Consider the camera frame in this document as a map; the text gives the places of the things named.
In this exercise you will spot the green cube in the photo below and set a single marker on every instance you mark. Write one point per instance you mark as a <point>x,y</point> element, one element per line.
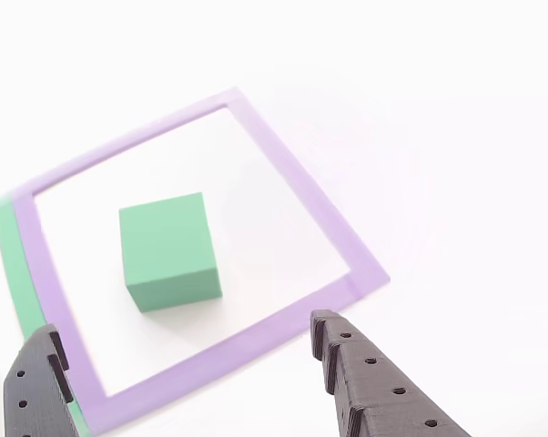
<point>169,246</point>

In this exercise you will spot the green tape square frame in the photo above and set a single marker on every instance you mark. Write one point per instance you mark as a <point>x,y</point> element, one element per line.
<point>17,273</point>

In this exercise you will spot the purple tape square frame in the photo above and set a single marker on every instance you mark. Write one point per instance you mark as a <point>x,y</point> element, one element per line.
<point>301,182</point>

